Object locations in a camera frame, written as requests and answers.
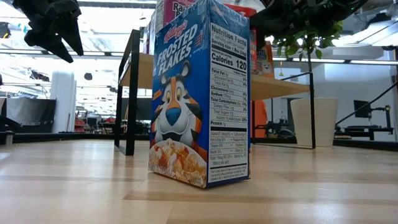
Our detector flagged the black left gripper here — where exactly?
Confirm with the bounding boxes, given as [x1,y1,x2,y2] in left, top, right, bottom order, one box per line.
[12,0,84,64]

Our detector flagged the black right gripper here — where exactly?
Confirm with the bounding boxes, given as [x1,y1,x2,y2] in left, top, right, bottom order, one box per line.
[249,0,343,49]

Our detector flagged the red Froot Loops cereal box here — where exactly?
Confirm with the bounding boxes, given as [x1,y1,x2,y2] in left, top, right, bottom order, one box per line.
[223,2,259,76]

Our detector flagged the blue Frosted Flakes cereal box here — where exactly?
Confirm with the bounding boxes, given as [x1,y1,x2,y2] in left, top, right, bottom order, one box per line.
[148,0,251,190]

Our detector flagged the green leafy plant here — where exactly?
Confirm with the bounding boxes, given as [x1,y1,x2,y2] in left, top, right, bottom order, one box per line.
[272,20,345,100]

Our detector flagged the white pillar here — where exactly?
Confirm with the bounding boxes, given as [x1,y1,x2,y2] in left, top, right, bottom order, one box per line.
[50,70,77,134]

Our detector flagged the black draped table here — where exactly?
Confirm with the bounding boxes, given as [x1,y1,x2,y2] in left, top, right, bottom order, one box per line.
[6,97,57,134]

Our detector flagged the red background items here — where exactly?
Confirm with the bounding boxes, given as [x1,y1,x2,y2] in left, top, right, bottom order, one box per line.
[74,118,87,133]

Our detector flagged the orange background object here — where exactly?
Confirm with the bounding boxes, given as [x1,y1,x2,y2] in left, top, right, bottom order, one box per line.
[252,99,269,139]

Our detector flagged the black background equipment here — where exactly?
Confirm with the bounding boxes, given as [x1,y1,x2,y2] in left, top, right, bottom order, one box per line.
[254,117,295,139]

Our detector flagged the white plant pot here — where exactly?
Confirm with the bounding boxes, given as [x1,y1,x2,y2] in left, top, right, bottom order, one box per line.
[290,97,339,147]

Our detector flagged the white light panel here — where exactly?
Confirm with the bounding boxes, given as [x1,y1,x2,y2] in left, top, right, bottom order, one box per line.
[338,20,398,47]

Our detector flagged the black computer monitor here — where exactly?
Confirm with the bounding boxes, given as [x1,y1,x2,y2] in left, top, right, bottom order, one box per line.
[121,97,154,121]

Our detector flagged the black monitor on stand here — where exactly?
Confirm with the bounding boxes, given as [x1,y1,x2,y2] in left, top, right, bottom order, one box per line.
[335,99,394,141]

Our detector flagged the black frame wooden shelf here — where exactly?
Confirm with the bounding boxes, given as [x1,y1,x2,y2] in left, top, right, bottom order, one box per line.
[113,29,317,156]

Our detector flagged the thin black cable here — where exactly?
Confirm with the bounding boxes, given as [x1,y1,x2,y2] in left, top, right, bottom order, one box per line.
[335,81,398,126]

